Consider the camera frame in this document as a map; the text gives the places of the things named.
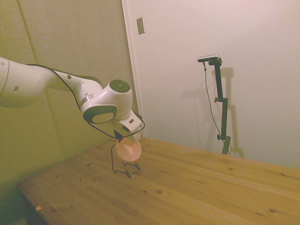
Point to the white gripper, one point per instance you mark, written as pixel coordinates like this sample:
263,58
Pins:
136,137

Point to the pink plastic bowl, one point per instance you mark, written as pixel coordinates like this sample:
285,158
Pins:
130,151

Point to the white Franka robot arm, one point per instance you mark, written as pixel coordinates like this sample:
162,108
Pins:
35,86

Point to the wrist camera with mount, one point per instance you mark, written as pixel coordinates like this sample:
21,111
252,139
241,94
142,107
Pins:
131,122

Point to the white door frame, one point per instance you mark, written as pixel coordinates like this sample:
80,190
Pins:
132,58

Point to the black articulated camera stand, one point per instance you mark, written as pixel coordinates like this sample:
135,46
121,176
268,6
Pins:
223,110

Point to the grey wall switch plate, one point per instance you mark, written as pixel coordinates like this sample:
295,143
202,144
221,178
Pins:
140,25

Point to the grey exterior camera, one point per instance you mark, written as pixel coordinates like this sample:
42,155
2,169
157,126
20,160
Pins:
208,57

